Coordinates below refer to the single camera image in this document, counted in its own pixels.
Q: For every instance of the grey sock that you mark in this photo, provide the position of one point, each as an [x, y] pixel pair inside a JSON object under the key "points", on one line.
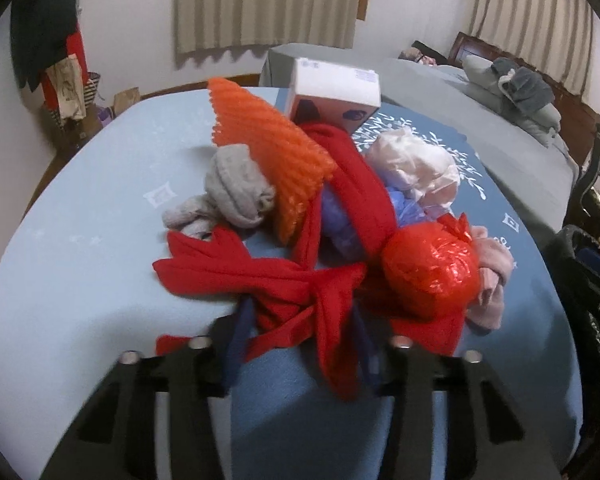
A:
{"points": [[235, 185]]}

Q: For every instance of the brown paper bag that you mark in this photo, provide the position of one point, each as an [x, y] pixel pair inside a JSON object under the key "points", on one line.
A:
{"points": [[126, 101]]}

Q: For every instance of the purple printed bag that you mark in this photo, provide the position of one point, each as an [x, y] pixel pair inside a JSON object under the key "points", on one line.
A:
{"points": [[104, 114]]}

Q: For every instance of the trash bin with black liner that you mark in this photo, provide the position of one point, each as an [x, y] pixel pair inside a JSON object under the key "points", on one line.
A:
{"points": [[590, 285]]}

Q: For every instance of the red plastic bag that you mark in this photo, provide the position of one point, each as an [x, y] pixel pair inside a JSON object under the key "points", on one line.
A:
{"points": [[430, 270]]}

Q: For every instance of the dark and pink bundle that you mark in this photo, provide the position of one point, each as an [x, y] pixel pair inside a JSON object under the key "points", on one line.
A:
{"points": [[422, 52]]}

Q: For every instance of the red scarf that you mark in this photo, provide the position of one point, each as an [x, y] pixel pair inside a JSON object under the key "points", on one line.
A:
{"points": [[260, 270]]}

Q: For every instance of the blue printed blanket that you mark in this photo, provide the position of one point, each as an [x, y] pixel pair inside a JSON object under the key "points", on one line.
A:
{"points": [[105, 210]]}

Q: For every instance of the bed with grey sheet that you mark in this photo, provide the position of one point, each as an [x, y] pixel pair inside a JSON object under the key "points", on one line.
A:
{"points": [[430, 95]]}

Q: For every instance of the blue plastic bag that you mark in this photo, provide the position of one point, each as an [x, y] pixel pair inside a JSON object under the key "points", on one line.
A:
{"points": [[340, 230]]}

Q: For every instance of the striped bag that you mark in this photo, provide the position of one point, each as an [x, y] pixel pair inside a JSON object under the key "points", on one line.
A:
{"points": [[93, 87]]}

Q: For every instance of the white cardboard box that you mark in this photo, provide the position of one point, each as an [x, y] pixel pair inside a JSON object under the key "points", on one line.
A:
{"points": [[330, 82]]}

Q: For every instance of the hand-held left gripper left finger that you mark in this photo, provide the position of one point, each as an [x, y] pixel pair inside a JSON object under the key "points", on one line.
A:
{"points": [[237, 350]]}

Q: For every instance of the wide beige striped curtain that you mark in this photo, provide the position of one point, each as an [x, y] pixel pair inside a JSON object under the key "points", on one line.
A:
{"points": [[265, 5]]}

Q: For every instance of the narrow beige striped curtain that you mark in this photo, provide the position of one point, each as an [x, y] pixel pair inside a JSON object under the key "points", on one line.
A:
{"points": [[530, 15]]}

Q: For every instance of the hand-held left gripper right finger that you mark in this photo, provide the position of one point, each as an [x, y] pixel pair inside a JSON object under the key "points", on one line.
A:
{"points": [[372, 375]]}

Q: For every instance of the black coat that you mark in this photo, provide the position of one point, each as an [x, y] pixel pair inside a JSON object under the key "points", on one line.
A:
{"points": [[40, 20]]}

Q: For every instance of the pink sock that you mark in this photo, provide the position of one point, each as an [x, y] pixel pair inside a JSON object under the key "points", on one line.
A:
{"points": [[490, 280]]}

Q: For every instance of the grey pillow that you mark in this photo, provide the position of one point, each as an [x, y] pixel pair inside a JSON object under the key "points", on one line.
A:
{"points": [[477, 67], [485, 95]]}

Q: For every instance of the pale pink plastic bag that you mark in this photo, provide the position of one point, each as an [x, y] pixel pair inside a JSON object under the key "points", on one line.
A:
{"points": [[410, 160]]}

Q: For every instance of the wooden headboard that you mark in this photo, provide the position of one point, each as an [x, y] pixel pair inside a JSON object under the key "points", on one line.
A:
{"points": [[480, 50]]}

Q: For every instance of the dark grey towel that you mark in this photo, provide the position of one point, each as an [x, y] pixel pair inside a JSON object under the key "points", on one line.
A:
{"points": [[527, 87]]}

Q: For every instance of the beige tote bag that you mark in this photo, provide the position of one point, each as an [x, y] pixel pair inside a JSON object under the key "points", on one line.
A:
{"points": [[67, 85]]}

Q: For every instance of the black metal frame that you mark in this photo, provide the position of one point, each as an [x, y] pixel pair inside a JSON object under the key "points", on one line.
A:
{"points": [[587, 185]]}

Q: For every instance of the orange foam net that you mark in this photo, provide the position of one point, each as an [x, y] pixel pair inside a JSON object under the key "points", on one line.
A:
{"points": [[265, 135]]}

